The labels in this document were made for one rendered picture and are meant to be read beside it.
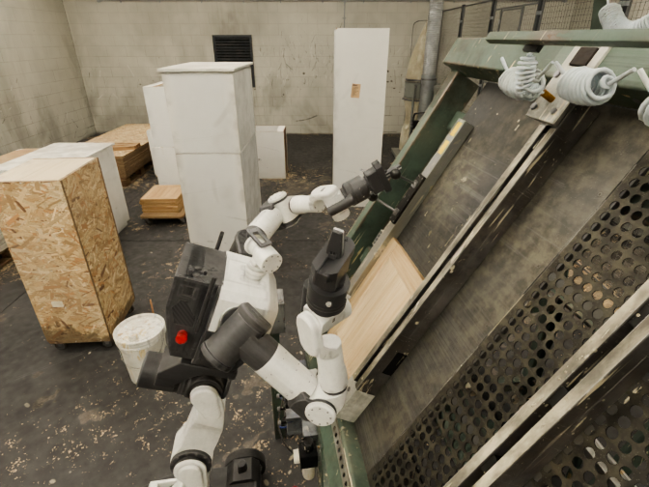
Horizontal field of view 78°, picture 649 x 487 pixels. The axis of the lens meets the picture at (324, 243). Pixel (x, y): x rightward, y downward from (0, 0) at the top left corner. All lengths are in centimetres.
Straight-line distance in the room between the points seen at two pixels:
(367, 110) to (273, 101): 471
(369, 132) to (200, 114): 219
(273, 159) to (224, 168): 274
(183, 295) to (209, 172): 260
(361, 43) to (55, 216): 345
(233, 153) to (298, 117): 592
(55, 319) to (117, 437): 97
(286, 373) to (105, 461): 173
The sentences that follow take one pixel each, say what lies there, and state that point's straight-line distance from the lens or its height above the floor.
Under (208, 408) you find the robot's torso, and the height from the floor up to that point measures 92.
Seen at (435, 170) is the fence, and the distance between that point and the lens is 145.
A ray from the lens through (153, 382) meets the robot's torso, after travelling 140.
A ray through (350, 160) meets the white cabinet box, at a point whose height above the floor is 61.
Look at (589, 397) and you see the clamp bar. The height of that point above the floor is 146.
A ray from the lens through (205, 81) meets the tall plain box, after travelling 350.
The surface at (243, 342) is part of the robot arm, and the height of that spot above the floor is 132.
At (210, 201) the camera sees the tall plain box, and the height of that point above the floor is 65.
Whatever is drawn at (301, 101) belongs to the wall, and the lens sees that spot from 934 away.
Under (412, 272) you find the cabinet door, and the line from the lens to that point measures 131.
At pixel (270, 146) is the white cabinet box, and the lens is 624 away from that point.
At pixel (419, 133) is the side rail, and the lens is 166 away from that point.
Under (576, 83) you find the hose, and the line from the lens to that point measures 89.
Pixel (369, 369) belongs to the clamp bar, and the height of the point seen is 110.
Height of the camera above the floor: 197
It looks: 27 degrees down
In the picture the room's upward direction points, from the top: straight up
